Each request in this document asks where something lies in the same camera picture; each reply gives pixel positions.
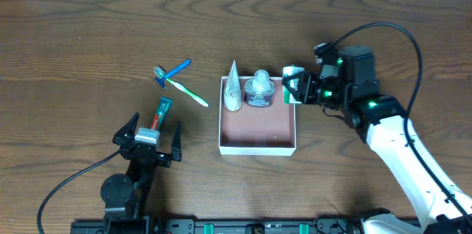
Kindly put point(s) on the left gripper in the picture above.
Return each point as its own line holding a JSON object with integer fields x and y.
{"x": 146, "y": 151}

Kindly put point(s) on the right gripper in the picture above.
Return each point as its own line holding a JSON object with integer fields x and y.
{"x": 310, "y": 91}

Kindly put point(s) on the green white soap box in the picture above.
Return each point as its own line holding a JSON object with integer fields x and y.
{"x": 291, "y": 84}

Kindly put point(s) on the red green toothpaste tube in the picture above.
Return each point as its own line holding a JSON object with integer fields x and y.
{"x": 164, "y": 106}

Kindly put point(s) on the blue soap pump bottle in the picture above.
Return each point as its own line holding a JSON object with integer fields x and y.
{"x": 260, "y": 90}

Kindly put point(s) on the white lotion tube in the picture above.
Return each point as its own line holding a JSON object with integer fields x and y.
{"x": 232, "y": 94}

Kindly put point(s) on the green white toothbrush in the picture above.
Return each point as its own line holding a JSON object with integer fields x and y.
{"x": 185, "y": 90}

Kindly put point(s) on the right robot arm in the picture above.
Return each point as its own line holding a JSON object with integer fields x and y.
{"x": 440, "y": 206}

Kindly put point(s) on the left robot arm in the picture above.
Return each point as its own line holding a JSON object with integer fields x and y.
{"x": 125, "y": 194}

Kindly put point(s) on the white box with pink interior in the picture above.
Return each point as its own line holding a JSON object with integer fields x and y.
{"x": 269, "y": 131}

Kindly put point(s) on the blue disposable razor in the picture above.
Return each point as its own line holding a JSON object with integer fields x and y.
{"x": 173, "y": 72}

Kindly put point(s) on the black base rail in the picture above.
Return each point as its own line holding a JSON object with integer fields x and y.
{"x": 188, "y": 226}

